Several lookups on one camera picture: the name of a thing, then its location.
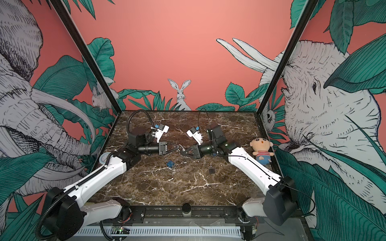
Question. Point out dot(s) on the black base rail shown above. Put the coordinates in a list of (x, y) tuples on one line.
[(139, 214)]

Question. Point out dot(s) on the white ventilated strip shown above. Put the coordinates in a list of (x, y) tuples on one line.
[(160, 231)]

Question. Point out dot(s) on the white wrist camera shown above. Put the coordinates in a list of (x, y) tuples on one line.
[(195, 133), (158, 131)]

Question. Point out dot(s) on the black knob on rail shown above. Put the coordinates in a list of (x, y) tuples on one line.
[(187, 210)]

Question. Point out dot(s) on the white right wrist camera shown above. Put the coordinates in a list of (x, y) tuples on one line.
[(195, 133)]

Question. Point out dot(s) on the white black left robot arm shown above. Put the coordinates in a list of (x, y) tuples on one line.
[(64, 212)]

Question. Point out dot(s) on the black corner frame post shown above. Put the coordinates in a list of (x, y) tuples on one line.
[(300, 26), (72, 29)]

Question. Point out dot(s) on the green circuit board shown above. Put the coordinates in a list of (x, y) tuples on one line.
[(120, 231)]

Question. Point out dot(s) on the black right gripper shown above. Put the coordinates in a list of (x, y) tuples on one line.
[(198, 152)]

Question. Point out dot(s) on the plush doll striped shirt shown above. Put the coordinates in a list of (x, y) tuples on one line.
[(261, 150)]

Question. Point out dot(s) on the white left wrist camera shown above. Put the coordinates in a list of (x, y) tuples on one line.
[(158, 131)]

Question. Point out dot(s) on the black left corner frame post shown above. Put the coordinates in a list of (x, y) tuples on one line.
[(72, 29)]

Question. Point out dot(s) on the blue padlock with keys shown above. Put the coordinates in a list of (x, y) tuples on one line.
[(170, 164)]

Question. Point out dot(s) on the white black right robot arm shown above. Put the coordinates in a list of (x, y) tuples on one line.
[(280, 198)]

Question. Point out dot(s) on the small teal alarm clock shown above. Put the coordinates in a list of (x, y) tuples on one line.
[(103, 158)]

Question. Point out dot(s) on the black right corner frame post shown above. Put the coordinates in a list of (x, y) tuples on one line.
[(300, 26)]

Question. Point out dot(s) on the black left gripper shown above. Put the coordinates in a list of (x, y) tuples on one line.
[(163, 147)]

